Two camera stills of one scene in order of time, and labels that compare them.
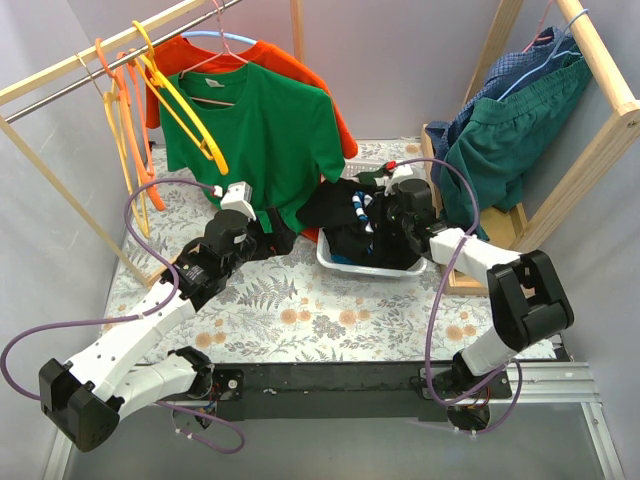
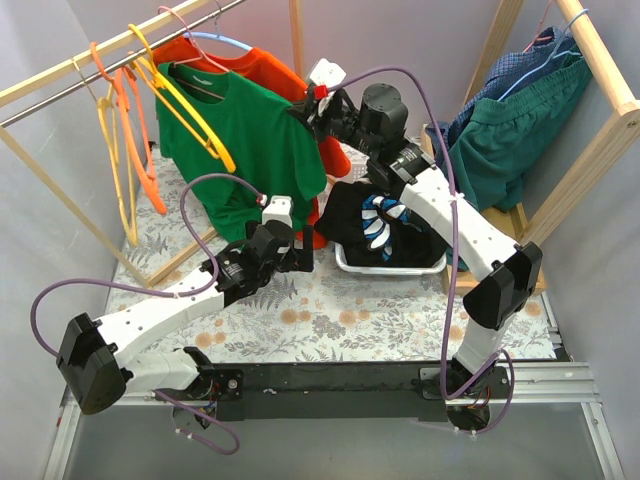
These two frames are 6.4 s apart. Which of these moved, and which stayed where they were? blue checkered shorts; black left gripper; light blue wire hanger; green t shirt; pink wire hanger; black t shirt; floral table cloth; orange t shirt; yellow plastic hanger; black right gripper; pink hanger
Moved: yellow plastic hanger; pink hanger; black left gripper; black right gripper; orange t shirt; black t shirt
Stayed: floral table cloth; light blue wire hanger; blue checkered shorts; green t shirt; pink wire hanger
